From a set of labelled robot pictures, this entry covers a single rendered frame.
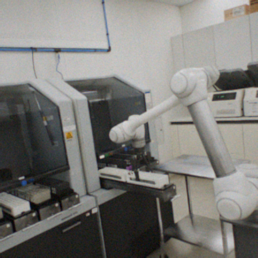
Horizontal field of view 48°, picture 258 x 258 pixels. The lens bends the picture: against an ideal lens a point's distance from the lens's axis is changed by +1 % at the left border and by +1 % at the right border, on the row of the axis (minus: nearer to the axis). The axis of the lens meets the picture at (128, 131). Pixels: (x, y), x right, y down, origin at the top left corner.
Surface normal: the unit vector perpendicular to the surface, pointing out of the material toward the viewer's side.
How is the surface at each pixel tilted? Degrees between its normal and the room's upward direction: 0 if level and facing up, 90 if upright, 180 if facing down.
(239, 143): 90
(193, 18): 90
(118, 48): 90
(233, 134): 90
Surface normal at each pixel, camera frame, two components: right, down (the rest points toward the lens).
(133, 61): 0.70, 0.00
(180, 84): -0.67, 0.09
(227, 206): -0.58, 0.29
